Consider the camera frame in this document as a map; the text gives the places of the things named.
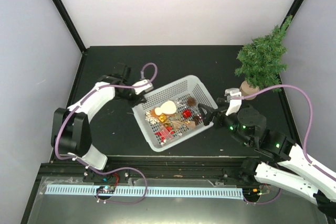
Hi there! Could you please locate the white perforated plastic basket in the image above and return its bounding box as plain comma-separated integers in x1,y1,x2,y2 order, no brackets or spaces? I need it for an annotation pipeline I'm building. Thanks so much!
132,75,217,152

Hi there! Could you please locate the small green christmas tree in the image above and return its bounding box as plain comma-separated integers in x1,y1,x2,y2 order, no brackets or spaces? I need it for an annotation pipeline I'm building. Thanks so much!
235,15,292,97

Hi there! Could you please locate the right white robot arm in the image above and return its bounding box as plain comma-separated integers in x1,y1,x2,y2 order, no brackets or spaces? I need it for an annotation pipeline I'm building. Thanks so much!
198,104,335,218

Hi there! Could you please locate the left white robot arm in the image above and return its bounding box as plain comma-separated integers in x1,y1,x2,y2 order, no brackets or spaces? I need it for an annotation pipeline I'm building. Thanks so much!
51,66,153,182

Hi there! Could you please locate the dark pine cone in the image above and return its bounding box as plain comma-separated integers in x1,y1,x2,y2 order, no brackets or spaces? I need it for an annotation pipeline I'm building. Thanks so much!
192,115,202,125

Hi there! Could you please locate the red gift box ornament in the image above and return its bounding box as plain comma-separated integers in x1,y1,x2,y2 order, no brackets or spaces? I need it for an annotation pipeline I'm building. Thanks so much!
182,109,192,119

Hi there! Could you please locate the white snowflake ornament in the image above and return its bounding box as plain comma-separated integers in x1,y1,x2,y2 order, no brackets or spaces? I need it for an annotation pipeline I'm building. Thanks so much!
145,116,159,125

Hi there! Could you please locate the gold gift box ornament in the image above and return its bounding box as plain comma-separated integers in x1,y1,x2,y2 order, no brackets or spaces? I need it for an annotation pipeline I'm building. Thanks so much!
158,114,168,123

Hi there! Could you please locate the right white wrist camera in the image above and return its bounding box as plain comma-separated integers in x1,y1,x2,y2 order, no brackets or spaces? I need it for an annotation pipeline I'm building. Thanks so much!
225,88,242,116

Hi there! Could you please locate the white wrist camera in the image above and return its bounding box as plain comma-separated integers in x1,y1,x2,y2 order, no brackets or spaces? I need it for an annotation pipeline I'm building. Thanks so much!
132,79,154,95
225,88,242,116

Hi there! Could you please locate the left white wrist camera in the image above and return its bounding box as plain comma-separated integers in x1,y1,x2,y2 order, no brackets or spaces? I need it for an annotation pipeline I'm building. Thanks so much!
132,79,154,95

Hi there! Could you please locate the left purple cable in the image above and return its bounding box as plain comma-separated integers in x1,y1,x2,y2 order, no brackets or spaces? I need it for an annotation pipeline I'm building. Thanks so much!
48,62,158,175

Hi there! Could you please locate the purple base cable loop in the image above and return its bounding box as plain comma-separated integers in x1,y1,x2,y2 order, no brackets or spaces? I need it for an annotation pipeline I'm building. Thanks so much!
94,166,149,205

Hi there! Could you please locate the white slotted cable duct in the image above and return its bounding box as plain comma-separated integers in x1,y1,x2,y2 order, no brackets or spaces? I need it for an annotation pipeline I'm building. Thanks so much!
45,185,244,200

